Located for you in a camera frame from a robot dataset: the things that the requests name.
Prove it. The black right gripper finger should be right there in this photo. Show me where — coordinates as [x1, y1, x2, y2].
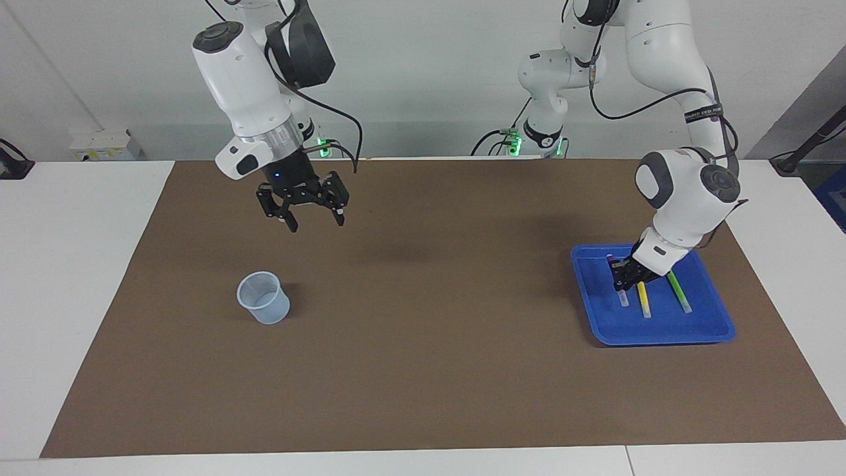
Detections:
[317, 171, 350, 227]
[256, 186, 299, 233]

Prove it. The purple pen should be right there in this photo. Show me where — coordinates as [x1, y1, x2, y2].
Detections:
[605, 253, 631, 307]

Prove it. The green pen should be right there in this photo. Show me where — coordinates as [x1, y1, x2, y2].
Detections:
[666, 270, 693, 314]

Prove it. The blue plastic tray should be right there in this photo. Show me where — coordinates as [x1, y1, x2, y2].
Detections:
[570, 243, 736, 347]

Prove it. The translucent plastic cup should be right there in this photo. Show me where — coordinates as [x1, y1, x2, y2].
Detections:
[237, 271, 291, 325]

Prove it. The brown table mat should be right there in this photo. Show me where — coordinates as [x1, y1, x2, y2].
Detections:
[40, 157, 846, 459]

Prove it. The blue box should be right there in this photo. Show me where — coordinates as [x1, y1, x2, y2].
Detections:
[814, 165, 846, 233]

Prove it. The black stand leg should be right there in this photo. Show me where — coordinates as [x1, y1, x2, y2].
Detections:
[770, 104, 846, 177]

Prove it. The black table clamp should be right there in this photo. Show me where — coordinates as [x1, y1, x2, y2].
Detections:
[0, 138, 35, 180]

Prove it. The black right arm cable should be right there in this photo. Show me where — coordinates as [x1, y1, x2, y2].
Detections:
[205, 0, 364, 175]

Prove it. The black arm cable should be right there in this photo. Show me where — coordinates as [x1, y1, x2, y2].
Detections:
[205, 0, 364, 175]
[562, 0, 749, 252]

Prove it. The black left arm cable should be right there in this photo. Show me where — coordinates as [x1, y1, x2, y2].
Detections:
[562, 0, 749, 252]

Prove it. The black left base cable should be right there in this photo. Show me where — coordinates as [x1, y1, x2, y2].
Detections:
[471, 99, 533, 157]

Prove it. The white wall socket box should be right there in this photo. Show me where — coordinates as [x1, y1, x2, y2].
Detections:
[69, 129, 143, 163]

